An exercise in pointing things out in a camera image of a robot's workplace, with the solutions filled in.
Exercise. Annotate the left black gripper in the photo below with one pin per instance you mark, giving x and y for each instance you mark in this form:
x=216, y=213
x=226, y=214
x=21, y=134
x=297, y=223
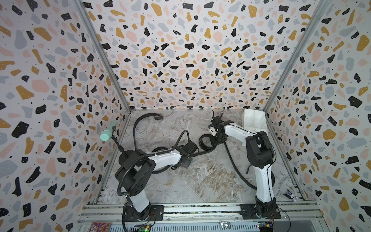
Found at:
x=188, y=165

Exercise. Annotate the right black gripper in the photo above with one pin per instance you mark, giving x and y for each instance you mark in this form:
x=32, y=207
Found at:
x=213, y=141

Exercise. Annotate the black belt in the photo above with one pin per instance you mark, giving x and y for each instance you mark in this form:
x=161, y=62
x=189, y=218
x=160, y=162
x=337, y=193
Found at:
x=151, y=134
x=234, y=165
x=206, y=145

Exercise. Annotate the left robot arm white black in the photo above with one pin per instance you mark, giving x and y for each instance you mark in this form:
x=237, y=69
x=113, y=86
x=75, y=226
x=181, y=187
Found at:
x=137, y=167

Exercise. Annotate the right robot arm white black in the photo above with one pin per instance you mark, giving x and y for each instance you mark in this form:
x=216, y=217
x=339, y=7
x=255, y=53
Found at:
x=265, y=202

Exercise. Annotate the white storage roll organizer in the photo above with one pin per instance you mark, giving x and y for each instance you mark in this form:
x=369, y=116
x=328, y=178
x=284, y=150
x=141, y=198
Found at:
x=254, y=121

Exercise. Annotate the green microphone on black stand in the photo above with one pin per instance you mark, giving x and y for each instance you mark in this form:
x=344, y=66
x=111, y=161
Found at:
x=108, y=134

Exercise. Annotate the small crumpled wrapper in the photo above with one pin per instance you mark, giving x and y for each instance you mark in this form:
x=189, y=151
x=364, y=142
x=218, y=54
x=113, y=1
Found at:
x=292, y=195

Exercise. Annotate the pink printed card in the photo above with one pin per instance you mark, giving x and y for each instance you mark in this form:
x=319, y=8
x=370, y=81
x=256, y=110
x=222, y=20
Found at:
x=100, y=227

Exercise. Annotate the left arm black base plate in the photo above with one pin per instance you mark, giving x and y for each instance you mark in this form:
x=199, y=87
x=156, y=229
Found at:
x=151, y=213

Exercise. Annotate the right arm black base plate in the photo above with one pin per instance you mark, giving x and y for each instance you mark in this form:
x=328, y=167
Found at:
x=255, y=213

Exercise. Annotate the aluminium mounting rail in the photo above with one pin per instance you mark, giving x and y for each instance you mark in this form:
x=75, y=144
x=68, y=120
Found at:
x=204, y=212

